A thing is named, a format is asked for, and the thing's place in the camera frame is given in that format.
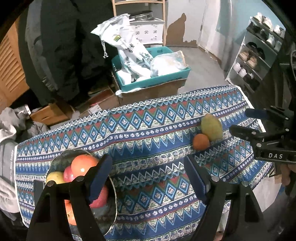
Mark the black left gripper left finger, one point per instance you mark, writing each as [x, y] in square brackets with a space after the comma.
[49, 221]

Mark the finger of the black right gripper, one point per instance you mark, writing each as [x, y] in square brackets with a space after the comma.
[247, 136]
[279, 116]

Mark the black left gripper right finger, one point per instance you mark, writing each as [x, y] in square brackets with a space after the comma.
[245, 219]

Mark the large orange with stem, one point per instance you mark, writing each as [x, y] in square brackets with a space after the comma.
[70, 213]

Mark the yellow apple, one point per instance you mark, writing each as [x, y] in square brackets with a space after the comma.
[56, 176]

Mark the green yellow mango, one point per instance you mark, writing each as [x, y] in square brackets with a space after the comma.
[211, 127]

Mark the dark red apple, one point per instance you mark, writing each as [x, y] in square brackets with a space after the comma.
[102, 199]

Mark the small orange tangerine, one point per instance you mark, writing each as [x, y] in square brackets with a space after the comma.
[201, 142]

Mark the round orange fruit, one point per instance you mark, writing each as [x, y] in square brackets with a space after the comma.
[82, 163]

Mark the person's right hand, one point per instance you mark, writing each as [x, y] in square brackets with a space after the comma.
[285, 171]

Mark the dark glass bowl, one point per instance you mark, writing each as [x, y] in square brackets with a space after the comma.
[104, 216]

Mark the grey shoe rack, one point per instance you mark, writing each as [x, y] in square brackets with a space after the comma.
[259, 48]

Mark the blue patterned tablecloth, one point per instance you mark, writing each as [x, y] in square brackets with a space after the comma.
[148, 142]

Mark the grey white clothes pile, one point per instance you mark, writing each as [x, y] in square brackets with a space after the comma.
[15, 128]

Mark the wooden drawer box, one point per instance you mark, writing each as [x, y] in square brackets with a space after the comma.
[53, 114]

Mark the clear plastic bag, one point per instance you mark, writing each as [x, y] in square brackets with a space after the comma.
[168, 63]

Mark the open flat cardboard box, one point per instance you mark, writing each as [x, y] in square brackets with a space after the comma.
[105, 99]

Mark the brown cardboard box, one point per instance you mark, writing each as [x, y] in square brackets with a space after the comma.
[157, 91]

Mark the white printed plastic bag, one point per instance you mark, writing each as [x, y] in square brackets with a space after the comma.
[134, 57]

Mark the teal plastic bin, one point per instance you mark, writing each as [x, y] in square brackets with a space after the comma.
[126, 84]

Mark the wooden louvered cabinet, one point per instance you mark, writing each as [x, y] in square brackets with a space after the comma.
[12, 77]

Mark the white patterned box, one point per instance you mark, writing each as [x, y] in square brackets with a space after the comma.
[149, 32]

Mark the metal pot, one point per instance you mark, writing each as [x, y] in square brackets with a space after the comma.
[142, 16]

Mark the black hanging coat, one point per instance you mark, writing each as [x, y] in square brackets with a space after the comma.
[61, 57]

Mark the wooden shelf rack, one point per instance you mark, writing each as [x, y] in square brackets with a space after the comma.
[159, 9]

